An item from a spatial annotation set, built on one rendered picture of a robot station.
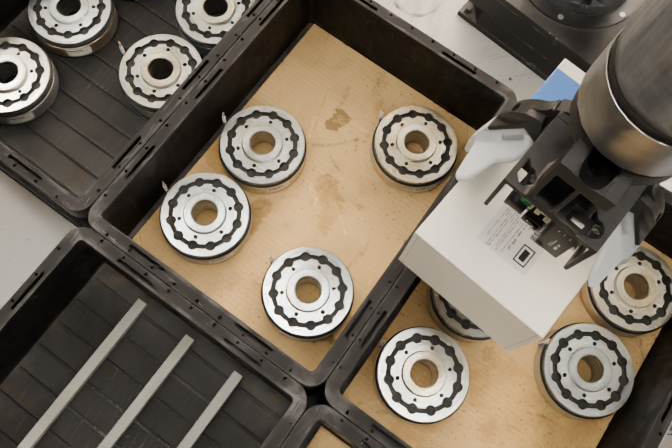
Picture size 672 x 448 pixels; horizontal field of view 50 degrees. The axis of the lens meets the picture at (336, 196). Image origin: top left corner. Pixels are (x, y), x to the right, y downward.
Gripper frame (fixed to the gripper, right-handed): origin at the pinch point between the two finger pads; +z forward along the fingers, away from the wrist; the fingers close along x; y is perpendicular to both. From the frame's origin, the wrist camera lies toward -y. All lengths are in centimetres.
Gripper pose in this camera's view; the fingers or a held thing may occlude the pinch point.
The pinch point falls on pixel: (543, 199)
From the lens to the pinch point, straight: 60.8
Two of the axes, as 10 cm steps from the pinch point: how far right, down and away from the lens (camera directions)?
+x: 7.6, 6.3, -1.6
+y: -6.5, 7.1, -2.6
